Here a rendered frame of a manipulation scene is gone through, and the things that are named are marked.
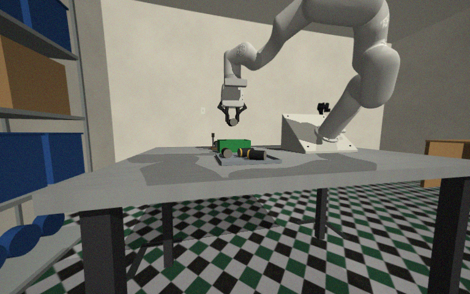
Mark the tan flat circuit board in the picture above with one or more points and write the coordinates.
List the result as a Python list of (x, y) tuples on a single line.
[(213, 147)]

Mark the green open box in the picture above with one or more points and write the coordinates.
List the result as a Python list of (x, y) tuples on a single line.
[(233, 145)]

